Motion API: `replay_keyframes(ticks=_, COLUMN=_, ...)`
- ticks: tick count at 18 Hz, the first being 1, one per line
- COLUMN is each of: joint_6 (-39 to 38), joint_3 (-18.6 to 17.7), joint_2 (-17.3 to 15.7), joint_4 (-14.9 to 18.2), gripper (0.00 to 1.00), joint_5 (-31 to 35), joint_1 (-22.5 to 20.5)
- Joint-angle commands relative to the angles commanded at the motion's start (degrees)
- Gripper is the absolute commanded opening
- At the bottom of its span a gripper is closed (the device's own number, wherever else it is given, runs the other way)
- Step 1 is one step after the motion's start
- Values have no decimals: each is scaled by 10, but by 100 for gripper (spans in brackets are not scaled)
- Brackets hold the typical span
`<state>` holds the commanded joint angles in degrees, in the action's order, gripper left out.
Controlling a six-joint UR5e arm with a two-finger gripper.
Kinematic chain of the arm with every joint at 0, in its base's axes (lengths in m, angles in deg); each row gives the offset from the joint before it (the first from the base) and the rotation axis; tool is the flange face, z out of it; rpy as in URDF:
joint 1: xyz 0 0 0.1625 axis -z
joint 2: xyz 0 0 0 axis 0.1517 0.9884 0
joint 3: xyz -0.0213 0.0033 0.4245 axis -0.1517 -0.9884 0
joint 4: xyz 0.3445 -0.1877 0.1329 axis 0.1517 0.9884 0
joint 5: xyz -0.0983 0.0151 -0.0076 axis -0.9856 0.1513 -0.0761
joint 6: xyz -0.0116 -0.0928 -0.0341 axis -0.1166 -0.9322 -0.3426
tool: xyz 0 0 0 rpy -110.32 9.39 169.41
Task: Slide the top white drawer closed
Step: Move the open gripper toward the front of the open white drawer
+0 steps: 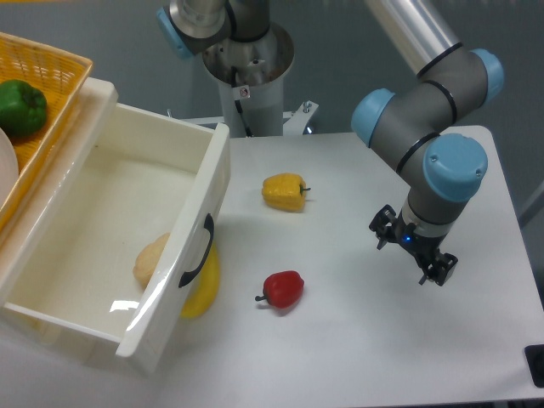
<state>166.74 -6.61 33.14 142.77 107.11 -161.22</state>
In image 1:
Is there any green bell pepper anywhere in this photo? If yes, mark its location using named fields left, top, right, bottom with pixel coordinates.
left=1, top=80, right=48, bottom=137

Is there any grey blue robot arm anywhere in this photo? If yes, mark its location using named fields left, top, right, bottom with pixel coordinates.
left=156, top=1, right=504, bottom=285

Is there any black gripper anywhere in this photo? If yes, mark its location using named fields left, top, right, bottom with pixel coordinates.
left=369, top=204, right=458, bottom=285

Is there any yellow woven basket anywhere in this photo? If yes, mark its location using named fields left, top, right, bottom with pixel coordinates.
left=1, top=33, right=93, bottom=228

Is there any white plate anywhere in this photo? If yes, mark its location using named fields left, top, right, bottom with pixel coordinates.
left=0, top=131, right=19, bottom=205

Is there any red bell pepper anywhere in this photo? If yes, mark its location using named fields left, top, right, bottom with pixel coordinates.
left=255, top=270, right=304, bottom=309

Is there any yellow banana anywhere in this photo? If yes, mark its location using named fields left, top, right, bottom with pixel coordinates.
left=179, top=244, right=221, bottom=319

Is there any white drawer cabinet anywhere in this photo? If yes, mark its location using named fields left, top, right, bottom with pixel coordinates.
left=1, top=77, right=118, bottom=333

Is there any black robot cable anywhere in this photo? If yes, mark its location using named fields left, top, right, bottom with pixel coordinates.
left=230, top=66, right=254, bottom=138

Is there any yellow bell pepper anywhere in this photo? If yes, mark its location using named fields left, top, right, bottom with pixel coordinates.
left=261, top=173, right=310, bottom=212

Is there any black corner device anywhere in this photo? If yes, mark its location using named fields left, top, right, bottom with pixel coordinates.
left=524, top=344, right=544, bottom=388

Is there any white top drawer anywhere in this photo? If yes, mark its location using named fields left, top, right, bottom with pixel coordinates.
left=8, top=104, right=230, bottom=373

